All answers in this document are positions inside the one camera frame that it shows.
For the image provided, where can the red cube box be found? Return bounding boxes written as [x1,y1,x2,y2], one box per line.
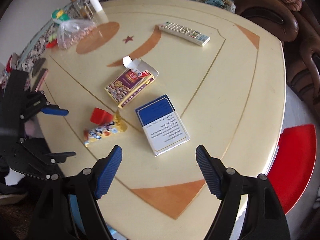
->
[90,107,113,126]

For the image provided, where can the glass jar brown lid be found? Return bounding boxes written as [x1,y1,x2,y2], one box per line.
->
[71,0,93,20]

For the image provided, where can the white cylindrical bottle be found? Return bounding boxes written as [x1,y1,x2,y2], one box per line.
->
[89,0,103,12]

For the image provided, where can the fruit plate red rim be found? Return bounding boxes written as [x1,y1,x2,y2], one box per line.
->
[46,32,57,48]

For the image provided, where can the brown leather sofa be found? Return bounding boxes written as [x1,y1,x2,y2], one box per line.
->
[234,0,319,107]

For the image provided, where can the yellow snack wrapper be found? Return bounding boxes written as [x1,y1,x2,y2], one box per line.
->
[84,111,127,147]

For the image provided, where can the clear bag of peanuts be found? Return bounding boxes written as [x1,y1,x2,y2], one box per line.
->
[56,19,97,49]

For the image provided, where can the blue white medicine box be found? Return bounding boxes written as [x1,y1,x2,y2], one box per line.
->
[135,94,190,157]

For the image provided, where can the smartphone pink case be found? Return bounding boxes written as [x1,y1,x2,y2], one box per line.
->
[32,68,48,92]

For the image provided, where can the red plastic stool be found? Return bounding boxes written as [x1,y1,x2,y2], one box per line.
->
[267,124,317,214]

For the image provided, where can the white remote control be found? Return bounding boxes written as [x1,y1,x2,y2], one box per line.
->
[158,22,210,47]

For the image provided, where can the light blue plastic stool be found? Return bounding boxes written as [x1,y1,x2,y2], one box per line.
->
[69,193,114,239]

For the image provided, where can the purple yellow snack box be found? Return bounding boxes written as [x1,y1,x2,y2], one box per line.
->
[105,56,159,109]

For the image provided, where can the green capped bottle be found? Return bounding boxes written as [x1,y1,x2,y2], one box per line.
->
[52,9,70,25]

